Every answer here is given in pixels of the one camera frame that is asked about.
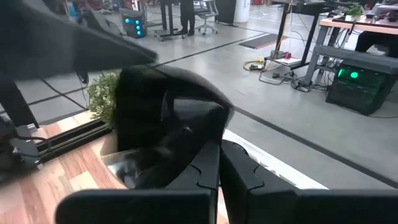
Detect black floor mat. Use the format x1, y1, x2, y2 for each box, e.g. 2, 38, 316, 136
238, 32, 289, 50

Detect grey metal bench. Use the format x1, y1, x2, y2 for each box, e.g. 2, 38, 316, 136
303, 44, 398, 85

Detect green plant in black pot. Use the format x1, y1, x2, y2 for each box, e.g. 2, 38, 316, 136
86, 70, 122, 125

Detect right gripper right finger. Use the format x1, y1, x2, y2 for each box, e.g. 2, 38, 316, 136
221, 141, 298, 224

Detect person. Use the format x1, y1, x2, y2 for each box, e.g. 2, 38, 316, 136
177, 0, 196, 36
354, 29, 398, 58

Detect white lattice wire rack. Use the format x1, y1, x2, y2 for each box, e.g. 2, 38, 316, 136
101, 128, 330, 190

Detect black PC blue lights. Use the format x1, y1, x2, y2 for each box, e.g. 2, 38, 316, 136
119, 7, 147, 39

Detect black PC green lights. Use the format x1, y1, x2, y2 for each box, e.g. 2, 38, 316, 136
325, 63, 398, 116

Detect wooden top desk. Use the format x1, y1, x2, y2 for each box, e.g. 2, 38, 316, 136
318, 14, 398, 35

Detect black standing desk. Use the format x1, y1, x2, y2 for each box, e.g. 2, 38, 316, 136
264, 0, 346, 71

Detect black tall cabinet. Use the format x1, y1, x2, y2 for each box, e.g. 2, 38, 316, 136
214, 0, 238, 25

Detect grey office chair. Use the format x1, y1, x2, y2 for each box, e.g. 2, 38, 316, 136
193, 0, 220, 37

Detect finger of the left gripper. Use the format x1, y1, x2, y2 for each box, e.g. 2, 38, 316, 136
77, 18, 159, 75

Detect black leaf-shaped mini plate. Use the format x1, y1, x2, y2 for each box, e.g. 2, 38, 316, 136
113, 64, 236, 190

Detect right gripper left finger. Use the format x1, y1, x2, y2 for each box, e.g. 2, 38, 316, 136
164, 140, 221, 224

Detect black aluminium table frame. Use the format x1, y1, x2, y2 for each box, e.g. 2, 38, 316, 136
35, 119, 113, 164

